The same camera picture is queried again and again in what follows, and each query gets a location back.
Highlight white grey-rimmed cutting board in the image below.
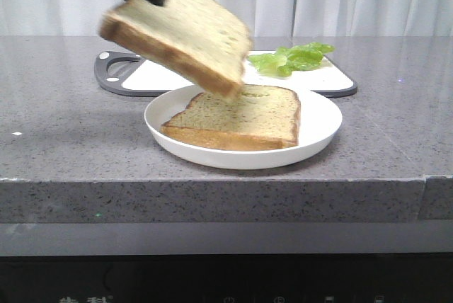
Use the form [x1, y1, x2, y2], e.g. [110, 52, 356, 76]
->
[94, 51, 357, 98]

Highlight bread slice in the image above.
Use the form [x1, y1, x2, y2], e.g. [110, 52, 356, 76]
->
[99, 0, 253, 100]
[161, 84, 301, 152]

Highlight white round plate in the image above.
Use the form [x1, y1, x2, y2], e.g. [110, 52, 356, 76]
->
[144, 85, 343, 170]

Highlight green lettuce leaf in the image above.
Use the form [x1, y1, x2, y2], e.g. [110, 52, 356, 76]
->
[248, 42, 335, 77]

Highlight black appliance panel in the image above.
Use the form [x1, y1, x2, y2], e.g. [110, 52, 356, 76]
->
[1, 253, 452, 302]

